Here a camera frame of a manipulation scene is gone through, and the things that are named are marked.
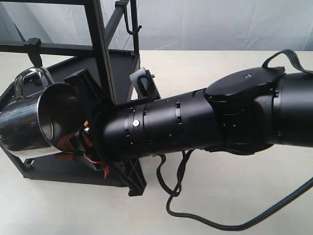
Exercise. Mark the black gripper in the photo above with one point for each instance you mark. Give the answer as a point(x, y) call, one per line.
point(88, 146)

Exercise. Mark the stainless steel mug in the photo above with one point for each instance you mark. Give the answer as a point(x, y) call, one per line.
point(39, 124)

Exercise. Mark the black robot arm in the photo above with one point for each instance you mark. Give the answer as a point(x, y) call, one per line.
point(243, 113)

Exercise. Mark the black metal shelf rack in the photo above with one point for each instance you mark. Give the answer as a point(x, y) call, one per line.
point(112, 56)

